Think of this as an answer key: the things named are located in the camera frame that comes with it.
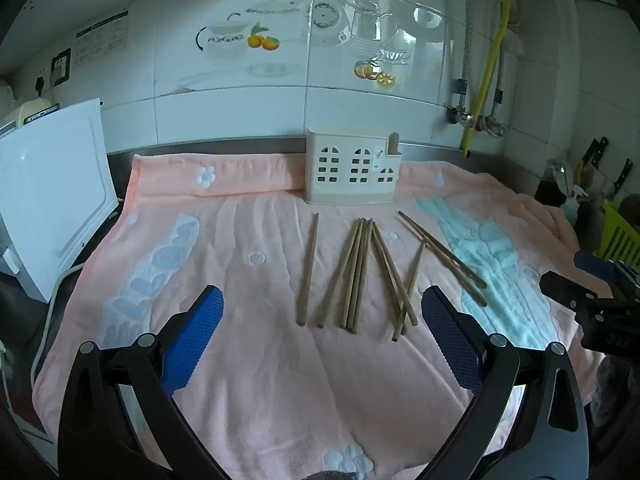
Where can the wall label sticker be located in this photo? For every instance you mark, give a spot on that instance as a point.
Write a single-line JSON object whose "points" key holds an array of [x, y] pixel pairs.
{"points": [[102, 35]]}

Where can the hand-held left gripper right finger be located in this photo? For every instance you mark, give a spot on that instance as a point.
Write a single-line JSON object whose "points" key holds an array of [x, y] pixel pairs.
{"points": [[450, 337]]}

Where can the white appliance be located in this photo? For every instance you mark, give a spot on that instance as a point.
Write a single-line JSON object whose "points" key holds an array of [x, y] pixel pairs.
{"points": [[50, 190]]}

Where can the group of wooden chopsticks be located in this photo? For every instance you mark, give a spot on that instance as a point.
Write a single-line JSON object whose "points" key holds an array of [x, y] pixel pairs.
{"points": [[356, 275]]}

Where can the cream plastic chopstick holder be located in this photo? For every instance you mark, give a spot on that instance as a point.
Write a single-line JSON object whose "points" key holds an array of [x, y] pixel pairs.
{"points": [[350, 170]]}

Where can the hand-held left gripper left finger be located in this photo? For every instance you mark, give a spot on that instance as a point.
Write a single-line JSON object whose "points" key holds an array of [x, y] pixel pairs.
{"points": [[196, 337]]}

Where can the metal water valve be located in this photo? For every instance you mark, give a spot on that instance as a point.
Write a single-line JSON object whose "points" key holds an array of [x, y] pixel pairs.
{"points": [[460, 112], [492, 122]]}

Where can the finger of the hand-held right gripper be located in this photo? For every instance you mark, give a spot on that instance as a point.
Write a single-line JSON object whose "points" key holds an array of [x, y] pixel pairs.
{"points": [[565, 287], [597, 262]]}

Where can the beige appliance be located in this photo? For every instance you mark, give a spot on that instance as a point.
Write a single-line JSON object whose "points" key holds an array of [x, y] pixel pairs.
{"points": [[27, 110]]}

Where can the pink printed towel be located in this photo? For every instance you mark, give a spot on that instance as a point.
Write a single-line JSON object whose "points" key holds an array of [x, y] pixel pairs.
{"points": [[260, 385]]}

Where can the green plastic basket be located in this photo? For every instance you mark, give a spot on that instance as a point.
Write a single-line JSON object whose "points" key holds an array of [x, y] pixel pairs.
{"points": [[620, 237]]}

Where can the black wall socket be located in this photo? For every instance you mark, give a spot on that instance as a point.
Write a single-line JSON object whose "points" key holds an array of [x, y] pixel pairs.
{"points": [[61, 66]]}

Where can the white spray bottle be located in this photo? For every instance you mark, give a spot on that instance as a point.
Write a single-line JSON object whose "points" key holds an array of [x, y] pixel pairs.
{"points": [[576, 202]]}

